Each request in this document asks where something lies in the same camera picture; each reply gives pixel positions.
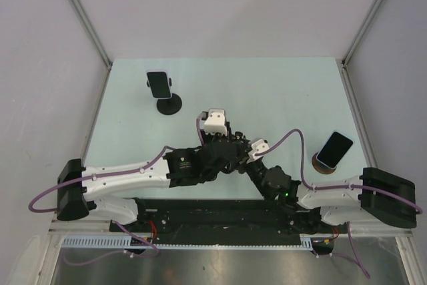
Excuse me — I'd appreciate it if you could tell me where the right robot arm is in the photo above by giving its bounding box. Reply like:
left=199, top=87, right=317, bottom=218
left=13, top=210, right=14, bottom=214
left=238, top=157, right=423, bottom=232

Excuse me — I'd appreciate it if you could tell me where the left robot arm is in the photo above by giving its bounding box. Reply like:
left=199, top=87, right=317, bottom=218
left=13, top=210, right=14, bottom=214
left=55, top=122, right=250, bottom=232

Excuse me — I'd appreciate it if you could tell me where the brown round phone stand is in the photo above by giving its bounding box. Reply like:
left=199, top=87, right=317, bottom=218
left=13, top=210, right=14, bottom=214
left=311, top=153, right=336, bottom=175

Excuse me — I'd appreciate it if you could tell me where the left black phone stand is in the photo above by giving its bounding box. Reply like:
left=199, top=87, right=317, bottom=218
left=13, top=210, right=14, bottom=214
left=153, top=81, right=182, bottom=115

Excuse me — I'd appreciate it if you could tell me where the phone with light blue case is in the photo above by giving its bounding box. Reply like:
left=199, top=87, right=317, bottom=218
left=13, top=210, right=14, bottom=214
left=316, top=131, right=354, bottom=169

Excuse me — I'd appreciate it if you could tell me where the phone with lilac case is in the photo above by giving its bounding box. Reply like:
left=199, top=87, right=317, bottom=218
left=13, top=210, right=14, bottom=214
left=146, top=70, right=172, bottom=99

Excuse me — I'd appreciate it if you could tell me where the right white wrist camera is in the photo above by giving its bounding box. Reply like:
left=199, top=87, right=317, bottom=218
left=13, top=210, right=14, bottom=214
left=247, top=138, right=270, bottom=164

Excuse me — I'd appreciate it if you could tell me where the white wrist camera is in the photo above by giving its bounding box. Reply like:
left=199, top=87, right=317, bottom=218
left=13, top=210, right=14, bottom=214
left=247, top=138, right=270, bottom=164
left=203, top=108, right=228, bottom=135

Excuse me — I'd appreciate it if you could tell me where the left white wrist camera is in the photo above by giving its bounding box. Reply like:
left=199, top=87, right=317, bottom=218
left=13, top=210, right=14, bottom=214
left=203, top=108, right=228, bottom=135

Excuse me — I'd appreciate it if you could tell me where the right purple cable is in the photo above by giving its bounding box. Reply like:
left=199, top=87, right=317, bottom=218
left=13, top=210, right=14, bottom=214
left=253, top=127, right=424, bottom=280

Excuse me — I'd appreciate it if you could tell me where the white cable duct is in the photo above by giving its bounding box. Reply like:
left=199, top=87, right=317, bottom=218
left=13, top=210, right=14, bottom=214
left=61, top=235, right=313, bottom=251

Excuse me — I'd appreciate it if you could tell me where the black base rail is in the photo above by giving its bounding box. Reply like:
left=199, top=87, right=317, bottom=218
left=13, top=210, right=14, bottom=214
left=125, top=199, right=337, bottom=246

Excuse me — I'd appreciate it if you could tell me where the right aluminium frame post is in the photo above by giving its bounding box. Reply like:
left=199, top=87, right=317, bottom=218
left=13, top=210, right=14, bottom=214
left=340, top=0, right=405, bottom=67

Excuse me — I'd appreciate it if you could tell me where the aluminium frame post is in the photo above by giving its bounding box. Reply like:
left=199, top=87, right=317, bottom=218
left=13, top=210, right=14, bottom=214
left=48, top=0, right=112, bottom=69
left=340, top=0, right=405, bottom=67

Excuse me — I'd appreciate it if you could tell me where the left aluminium frame post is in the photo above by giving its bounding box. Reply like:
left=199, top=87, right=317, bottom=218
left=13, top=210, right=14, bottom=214
left=48, top=0, right=112, bottom=69

